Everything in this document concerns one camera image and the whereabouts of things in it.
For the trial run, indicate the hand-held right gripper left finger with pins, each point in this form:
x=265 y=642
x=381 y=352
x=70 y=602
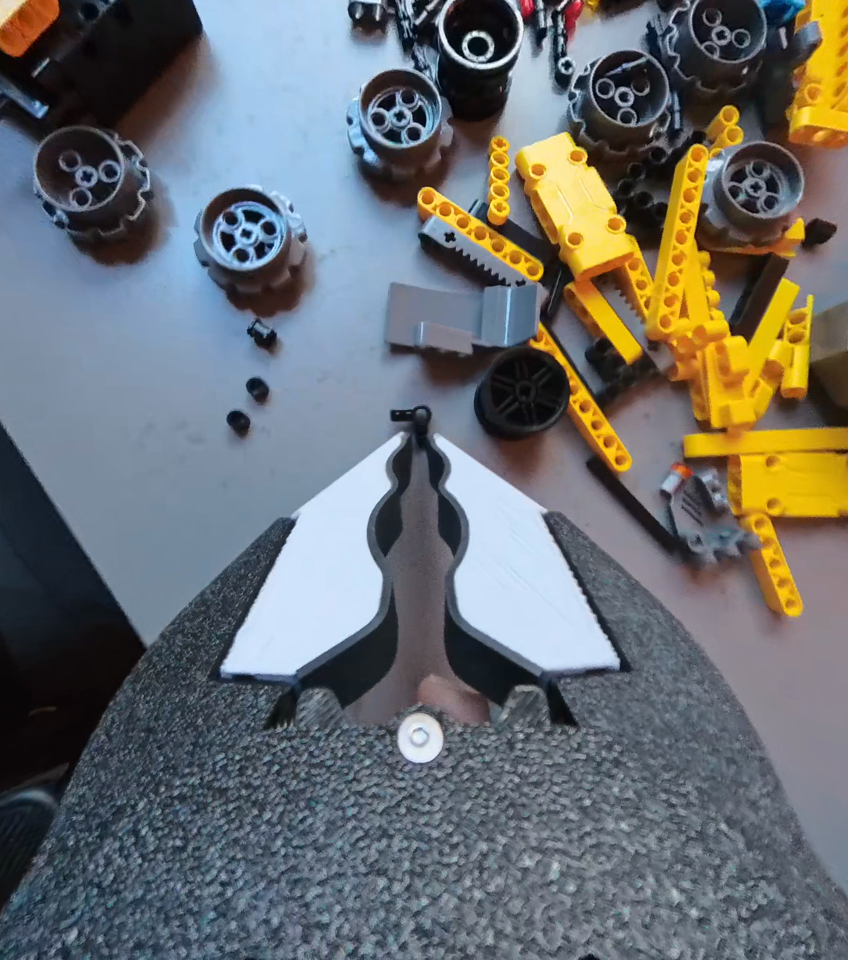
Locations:
x=311 y=592

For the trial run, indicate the person's right hand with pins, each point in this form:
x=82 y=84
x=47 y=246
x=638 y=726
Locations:
x=450 y=697

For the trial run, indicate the grey desk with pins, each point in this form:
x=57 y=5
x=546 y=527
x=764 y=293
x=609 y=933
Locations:
x=169 y=375

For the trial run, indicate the black connector pin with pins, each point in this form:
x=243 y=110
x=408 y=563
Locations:
x=420 y=420

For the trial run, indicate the yellow long frame beam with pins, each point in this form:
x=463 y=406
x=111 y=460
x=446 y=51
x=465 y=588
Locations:
x=828 y=75

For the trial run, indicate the partly built yellow vehicle model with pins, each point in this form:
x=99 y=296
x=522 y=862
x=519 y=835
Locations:
x=94 y=45

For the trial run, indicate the pile of small building pieces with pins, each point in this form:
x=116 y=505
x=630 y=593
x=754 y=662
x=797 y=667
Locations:
x=551 y=22

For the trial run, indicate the blue brick separator tool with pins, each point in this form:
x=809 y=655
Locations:
x=783 y=11

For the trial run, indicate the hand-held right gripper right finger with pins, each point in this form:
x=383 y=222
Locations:
x=529 y=585

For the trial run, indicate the grey ramp piece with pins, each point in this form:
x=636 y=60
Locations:
x=454 y=315

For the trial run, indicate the small black bushing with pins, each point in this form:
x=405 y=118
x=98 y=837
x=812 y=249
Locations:
x=262 y=334
x=239 y=422
x=257 y=389

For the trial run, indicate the small grey part cluster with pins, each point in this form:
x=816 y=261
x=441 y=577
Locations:
x=708 y=525

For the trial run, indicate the heap of yellow beams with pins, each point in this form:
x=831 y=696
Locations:
x=682 y=247

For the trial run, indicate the grey toothed rack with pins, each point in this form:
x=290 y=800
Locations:
x=439 y=238

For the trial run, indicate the black wheel rim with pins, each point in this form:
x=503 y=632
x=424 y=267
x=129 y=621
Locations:
x=461 y=75
x=521 y=390

